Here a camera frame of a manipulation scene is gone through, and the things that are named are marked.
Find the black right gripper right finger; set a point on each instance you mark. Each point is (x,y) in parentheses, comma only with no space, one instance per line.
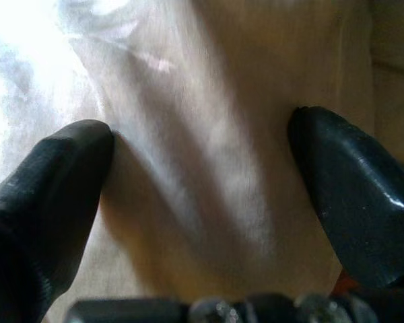
(353,195)

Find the cream satin bedsheet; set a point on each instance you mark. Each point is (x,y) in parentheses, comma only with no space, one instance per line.
(205,101)

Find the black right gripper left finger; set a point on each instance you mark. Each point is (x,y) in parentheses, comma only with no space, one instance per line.
(47,208)

